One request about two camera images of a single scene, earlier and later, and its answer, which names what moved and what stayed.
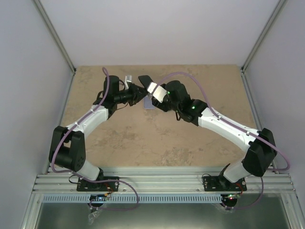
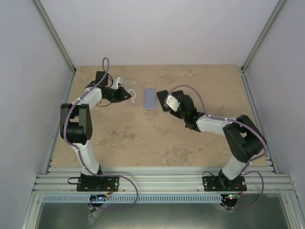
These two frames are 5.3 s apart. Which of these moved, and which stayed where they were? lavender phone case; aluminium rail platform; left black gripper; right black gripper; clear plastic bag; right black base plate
Moved: right black gripper; left black gripper
Stayed: aluminium rail platform; clear plastic bag; lavender phone case; right black base plate
